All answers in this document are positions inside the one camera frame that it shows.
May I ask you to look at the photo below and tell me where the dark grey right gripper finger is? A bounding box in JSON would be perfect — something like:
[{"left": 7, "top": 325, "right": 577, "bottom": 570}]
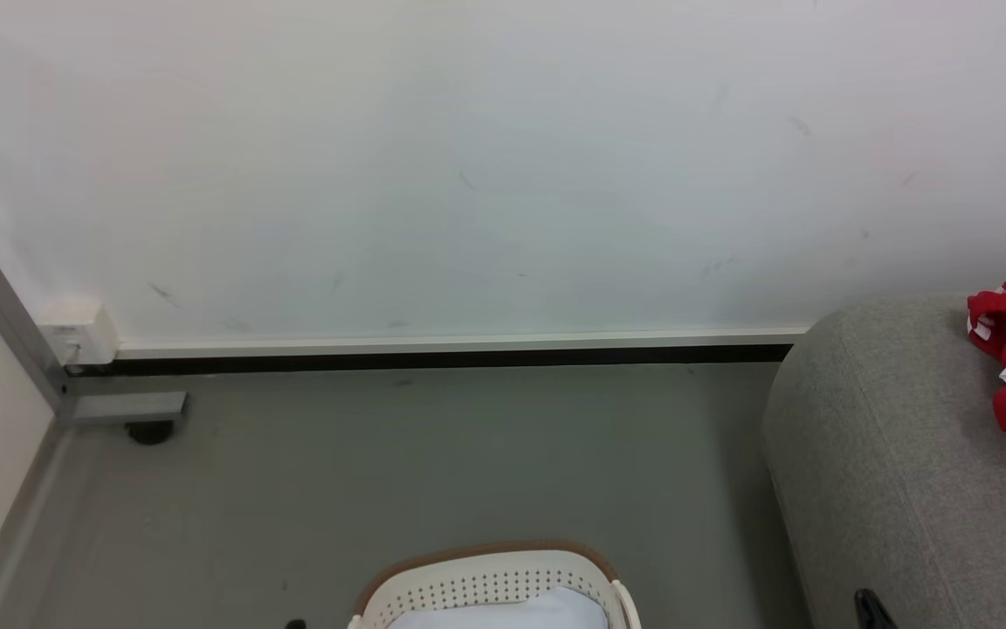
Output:
[{"left": 854, "top": 588, "right": 898, "bottom": 629}]

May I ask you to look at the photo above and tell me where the white laundry basket brown rim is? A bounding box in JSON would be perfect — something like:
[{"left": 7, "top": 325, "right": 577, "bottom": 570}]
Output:
[{"left": 347, "top": 541, "right": 643, "bottom": 629}]

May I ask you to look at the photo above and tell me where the grey fabric sofa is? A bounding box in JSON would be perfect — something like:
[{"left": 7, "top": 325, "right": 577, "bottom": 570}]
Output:
[{"left": 761, "top": 294, "right": 1006, "bottom": 629}]

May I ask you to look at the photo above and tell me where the black skirting strip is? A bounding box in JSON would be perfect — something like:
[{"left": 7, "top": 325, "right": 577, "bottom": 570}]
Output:
[{"left": 65, "top": 343, "right": 795, "bottom": 379}]

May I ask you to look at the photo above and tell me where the black round frame foot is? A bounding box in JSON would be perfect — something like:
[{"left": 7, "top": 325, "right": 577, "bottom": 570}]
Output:
[{"left": 124, "top": 421, "right": 176, "bottom": 447}]

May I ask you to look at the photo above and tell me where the light blue cloth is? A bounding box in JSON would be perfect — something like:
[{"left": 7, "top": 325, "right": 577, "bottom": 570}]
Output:
[{"left": 387, "top": 586, "right": 611, "bottom": 629}]

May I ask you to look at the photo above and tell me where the grey metal frame bracket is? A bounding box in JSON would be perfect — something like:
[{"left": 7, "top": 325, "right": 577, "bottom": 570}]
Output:
[{"left": 0, "top": 237, "right": 189, "bottom": 428}]

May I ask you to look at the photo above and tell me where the white wall socket box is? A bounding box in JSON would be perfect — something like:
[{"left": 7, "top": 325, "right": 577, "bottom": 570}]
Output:
[{"left": 35, "top": 301, "right": 121, "bottom": 369}]

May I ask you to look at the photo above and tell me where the grey skirting board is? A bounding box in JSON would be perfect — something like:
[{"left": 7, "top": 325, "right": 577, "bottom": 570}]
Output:
[{"left": 0, "top": 419, "right": 85, "bottom": 629}]

